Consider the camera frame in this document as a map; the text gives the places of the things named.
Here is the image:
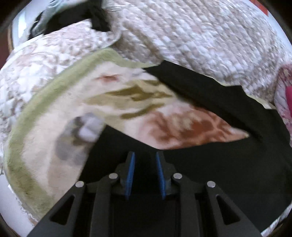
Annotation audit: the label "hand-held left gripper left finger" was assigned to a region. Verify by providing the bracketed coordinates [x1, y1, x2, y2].
[27, 151, 136, 237]

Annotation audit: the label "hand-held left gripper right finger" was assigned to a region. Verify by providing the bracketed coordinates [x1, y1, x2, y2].
[155, 151, 263, 237]

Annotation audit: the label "red wall poster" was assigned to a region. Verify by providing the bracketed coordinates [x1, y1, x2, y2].
[249, 0, 269, 17]

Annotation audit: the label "pale blue cloth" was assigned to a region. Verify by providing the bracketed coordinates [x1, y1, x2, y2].
[36, 0, 87, 28]

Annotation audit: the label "black pants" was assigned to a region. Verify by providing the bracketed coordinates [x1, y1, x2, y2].
[79, 59, 292, 237]

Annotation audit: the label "white bed sheet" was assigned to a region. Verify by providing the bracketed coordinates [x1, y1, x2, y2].
[0, 180, 34, 230]

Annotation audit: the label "floral green-bordered blanket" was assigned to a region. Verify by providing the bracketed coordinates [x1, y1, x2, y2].
[3, 49, 250, 225]

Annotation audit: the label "beige quilted comforter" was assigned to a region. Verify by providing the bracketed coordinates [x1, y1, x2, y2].
[0, 0, 290, 160]

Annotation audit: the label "pink floral quilt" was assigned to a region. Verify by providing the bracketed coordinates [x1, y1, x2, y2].
[273, 64, 292, 146]

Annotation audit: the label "dark cloth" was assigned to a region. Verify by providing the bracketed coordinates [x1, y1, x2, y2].
[28, 0, 112, 39]

